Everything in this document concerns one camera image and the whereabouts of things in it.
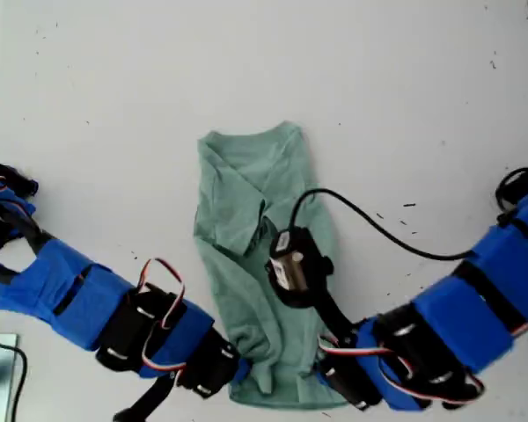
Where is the green t-shirt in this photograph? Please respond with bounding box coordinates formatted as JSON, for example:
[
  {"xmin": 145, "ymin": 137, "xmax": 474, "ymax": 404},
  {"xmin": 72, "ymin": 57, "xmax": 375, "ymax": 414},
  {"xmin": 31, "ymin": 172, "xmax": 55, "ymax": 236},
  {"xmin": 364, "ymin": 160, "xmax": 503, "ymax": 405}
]
[{"xmin": 193, "ymin": 120, "xmax": 348, "ymax": 408}]

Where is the red white servo wire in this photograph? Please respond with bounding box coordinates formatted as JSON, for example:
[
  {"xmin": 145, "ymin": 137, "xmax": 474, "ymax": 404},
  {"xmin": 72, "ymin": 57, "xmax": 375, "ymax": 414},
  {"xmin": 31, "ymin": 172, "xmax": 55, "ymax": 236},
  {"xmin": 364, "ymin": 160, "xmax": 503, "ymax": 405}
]
[
  {"xmin": 140, "ymin": 327, "xmax": 190, "ymax": 375},
  {"xmin": 136, "ymin": 257, "xmax": 187, "ymax": 331},
  {"xmin": 317, "ymin": 334, "xmax": 417, "ymax": 380}
]

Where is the black camera stalk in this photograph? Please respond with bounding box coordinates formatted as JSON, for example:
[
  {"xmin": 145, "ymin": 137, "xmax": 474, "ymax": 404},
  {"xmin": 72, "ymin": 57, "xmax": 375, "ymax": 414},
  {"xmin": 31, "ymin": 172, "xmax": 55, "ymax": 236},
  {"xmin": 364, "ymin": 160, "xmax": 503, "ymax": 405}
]
[
  {"xmin": 113, "ymin": 376, "xmax": 180, "ymax": 422},
  {"xmin": 263, "ymin": 258, "xmax": 357, "ymax": 348}
]

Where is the silver black camera box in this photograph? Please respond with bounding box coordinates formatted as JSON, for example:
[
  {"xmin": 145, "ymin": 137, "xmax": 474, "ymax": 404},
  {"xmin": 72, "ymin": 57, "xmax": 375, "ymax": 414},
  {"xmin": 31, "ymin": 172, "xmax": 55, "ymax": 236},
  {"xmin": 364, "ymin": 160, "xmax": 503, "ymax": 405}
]
[{"xmin": 263, "ymin": 226, "xmax": 335, "ymax": 309}]

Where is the black camera cable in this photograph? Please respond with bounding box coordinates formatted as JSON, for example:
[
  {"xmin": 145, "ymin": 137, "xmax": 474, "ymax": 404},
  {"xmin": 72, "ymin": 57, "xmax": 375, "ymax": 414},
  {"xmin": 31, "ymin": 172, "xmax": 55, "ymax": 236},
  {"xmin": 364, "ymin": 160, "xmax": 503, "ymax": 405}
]
[{"xmin": 289, "ymin": 188, "xmax": 476, "ymax": 261}]

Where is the thin black cable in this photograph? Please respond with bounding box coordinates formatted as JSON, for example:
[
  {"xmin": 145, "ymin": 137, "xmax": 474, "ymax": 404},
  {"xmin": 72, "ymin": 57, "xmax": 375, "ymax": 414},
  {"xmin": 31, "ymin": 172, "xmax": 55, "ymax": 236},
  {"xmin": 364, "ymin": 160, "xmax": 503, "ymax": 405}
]
[{"xmin": 0, "ymin": 341, "xmax": 29, "ymax": 399}]

